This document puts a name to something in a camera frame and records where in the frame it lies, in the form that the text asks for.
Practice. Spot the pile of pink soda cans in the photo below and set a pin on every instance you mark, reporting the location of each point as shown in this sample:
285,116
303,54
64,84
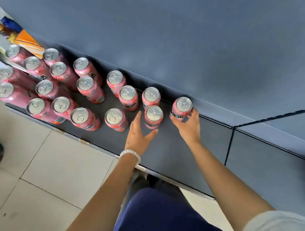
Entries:
81,63

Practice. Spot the orange packet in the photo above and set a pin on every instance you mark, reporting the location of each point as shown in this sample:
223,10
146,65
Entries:
26,40

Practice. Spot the person's left hand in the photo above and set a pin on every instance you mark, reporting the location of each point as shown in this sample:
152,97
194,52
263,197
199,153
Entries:
135,140

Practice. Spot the light grey shirt sleeve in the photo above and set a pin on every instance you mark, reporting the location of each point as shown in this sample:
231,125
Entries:
274,222

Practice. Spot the navy blue shirt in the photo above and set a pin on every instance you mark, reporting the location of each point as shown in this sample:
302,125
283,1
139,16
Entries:
162,214

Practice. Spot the grey metal shelf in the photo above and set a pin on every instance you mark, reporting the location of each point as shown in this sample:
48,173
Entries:
190,154

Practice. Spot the person's right hand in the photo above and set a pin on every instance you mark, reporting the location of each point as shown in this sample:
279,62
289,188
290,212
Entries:
190,131

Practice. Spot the blue packet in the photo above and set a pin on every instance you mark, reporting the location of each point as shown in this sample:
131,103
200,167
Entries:
12,25

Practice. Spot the pink printed soda can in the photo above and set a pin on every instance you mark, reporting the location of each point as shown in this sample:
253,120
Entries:
79,116
153,113
35,106
32,63
151,94
60,104
6,90
128,92
115,77
85,83
114,116
44,87
12,50
183,104

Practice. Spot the person's left forearm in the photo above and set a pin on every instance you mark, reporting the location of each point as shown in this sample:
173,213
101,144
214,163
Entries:
104,197

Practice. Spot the person's right forearm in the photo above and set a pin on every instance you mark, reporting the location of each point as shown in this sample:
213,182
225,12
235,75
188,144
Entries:
226,185

